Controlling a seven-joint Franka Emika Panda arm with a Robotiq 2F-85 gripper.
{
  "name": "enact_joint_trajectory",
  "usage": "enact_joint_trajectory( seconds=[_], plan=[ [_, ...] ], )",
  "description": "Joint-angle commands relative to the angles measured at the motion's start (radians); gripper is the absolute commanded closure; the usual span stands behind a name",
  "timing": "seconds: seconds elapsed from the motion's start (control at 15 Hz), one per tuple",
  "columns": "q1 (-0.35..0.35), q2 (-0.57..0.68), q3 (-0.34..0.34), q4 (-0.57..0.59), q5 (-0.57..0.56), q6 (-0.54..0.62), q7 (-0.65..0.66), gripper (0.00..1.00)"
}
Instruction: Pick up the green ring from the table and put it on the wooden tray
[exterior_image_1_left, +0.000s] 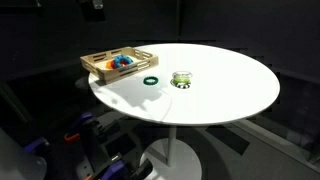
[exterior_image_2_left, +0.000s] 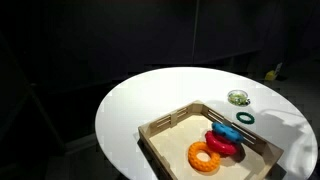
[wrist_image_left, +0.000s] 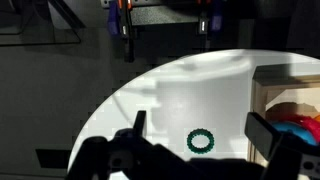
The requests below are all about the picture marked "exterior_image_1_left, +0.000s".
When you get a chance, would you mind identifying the white table pedestal base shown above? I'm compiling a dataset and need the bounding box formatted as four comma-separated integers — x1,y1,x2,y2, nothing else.
140,126,202,180

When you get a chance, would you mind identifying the red ring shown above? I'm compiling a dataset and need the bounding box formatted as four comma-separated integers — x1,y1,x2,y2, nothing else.
110,60,130,70

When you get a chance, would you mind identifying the blue ring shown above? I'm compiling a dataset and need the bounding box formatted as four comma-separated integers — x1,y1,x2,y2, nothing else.
113,54,134,68

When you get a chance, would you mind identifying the wooden slatted tray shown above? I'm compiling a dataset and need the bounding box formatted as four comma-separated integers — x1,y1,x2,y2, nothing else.
80,47,159,84

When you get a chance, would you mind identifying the green ring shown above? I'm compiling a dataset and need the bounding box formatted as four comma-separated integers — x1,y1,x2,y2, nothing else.
143,75,159,85

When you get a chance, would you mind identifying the clear cup with green contents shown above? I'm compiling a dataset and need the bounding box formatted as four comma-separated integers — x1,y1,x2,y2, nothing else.
172,71,192,85

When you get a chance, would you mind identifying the purple clamp with orange handle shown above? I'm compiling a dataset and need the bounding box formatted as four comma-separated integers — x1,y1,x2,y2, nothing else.
64,112,93,143

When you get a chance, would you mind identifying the purple black clamp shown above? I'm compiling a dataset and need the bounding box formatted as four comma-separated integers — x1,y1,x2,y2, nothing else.
85,153,153,180

